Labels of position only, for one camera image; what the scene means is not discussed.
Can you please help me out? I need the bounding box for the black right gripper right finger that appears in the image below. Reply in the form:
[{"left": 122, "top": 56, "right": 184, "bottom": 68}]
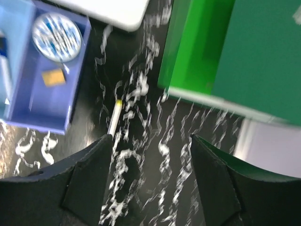
[{"left": 190, "top": 135, "right": 301, "bottom": 226}]

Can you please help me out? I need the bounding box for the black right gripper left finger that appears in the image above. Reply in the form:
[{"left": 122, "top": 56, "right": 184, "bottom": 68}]
[{"left": 0, "top": 135, "right": 112, "bottom": 226}]

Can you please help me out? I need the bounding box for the small tan eraser block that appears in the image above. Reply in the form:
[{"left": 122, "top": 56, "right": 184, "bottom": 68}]
[{"left": 42, "top": 69, "right": 65, "bottom": 87}]

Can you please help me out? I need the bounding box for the blue ink bottle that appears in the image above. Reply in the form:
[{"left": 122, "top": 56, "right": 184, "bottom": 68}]
[{"left": 32, "top": 12, "right": 82, "bottom": 63}]

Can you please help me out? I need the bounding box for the blue capped white marker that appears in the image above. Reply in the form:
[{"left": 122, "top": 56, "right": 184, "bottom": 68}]
[{"left": 0, "top": 30, "right": 12, "bottom": 104}]

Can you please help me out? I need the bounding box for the yellow capped white marker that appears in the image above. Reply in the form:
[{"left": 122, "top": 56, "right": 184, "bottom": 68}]
[{"left": 107, "top": 99, "right": 123, "bottom": 137}]

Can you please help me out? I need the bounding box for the purple plastic bin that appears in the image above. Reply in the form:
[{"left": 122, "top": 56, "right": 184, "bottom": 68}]
[{"left": 5, "top": 0, "right": 91, "bottom": 134}]

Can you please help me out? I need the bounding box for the bright green plastic folder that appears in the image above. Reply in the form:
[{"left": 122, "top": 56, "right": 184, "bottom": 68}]
[{"left": 158, "top": 0, "right": 235, "bottom": 94}]

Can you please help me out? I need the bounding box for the white dry-erase board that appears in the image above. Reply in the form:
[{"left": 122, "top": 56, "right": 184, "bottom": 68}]
[{"left": 52, "top": 0, "right": 149, "bottom": 32}]

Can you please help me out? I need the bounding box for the light blue bin right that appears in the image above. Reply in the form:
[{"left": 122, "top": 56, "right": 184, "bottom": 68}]
[{"left": 0, "top": 0, "right": 35, "bottom": 121}]

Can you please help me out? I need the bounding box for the dark green ring binder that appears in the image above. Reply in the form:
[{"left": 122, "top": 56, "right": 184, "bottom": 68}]
[{"left": 212, "top": 0, "right": 301, "bottom": 126}]

